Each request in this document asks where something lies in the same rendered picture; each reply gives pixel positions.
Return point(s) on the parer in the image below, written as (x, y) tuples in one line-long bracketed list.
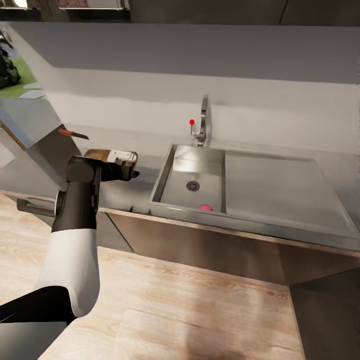
[(71, 133)]

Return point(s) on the cabinet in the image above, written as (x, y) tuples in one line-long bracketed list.
[(194, 12), (326, 13)]

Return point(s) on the cutting board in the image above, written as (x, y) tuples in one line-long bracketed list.
[(102, 154)]

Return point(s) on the dishwasher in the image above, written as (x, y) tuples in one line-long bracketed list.
[(107, 233)]

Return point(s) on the fixed window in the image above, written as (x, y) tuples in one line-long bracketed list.
[(26, 113)]

